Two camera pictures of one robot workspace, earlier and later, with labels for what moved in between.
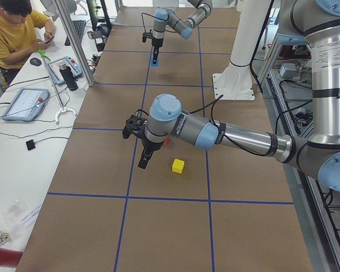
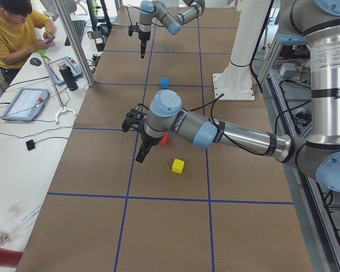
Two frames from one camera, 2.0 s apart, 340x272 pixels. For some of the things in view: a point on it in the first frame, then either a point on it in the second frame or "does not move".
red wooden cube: x=166 y=141 does not move
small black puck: x=30 y=144 does not move
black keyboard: x=79 y=26 does not move
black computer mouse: x=35 y=61 does not move
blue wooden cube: x=156 y=64 to x=164 y=83
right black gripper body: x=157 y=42 to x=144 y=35
